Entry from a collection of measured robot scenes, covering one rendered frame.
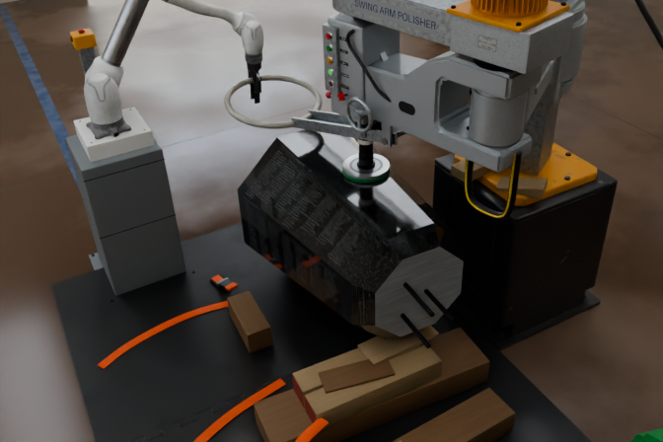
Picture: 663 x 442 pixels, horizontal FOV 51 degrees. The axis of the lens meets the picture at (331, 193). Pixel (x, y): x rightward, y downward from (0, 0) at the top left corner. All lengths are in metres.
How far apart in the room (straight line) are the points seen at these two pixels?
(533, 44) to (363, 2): 0.72
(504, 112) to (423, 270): 0.75
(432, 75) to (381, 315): 0.97
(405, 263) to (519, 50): 0.95
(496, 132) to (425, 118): 0.30
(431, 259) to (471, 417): 0.68
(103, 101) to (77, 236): 1.24
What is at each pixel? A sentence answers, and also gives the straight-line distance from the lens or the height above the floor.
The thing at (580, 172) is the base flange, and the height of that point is 0.78.
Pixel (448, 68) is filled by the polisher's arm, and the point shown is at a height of 1.49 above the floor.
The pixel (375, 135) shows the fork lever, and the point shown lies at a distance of 2.90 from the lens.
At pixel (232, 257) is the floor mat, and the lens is 3.98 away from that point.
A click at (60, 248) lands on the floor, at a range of 4.41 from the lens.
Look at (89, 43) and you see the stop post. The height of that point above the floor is 1.03.
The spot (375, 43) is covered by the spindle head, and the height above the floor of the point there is 1.46.
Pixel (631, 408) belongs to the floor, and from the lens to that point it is 3.36.
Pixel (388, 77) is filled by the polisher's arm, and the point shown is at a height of 1.37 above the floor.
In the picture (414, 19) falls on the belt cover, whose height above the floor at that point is 1.64.
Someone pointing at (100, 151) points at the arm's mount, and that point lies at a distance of 3.51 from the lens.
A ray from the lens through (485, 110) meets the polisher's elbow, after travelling 2.41.
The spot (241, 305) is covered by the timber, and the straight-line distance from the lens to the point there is 3.49.
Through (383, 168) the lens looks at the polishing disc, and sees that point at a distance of 3.09.
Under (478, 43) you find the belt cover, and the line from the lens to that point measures 2.31.
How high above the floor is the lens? 2.45
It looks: 33 degrees down
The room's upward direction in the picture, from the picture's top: 3 degrees counter-clockwise
